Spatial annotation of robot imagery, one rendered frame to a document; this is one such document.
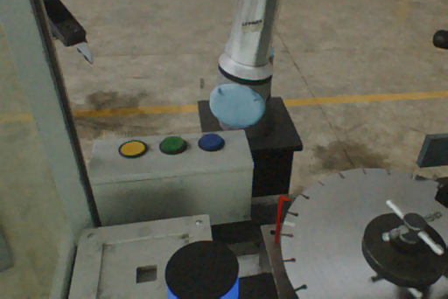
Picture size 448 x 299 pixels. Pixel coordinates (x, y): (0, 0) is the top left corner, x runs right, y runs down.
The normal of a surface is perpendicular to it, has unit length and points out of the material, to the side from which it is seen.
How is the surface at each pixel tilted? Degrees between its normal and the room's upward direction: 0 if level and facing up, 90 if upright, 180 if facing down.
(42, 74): 90
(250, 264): 0
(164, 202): 90
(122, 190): 90
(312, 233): 0
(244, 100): 98
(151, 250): 0
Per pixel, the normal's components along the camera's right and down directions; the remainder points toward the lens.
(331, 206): 0.08, -0.80
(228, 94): -0.10, 0.70
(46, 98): 0.24, 0.60
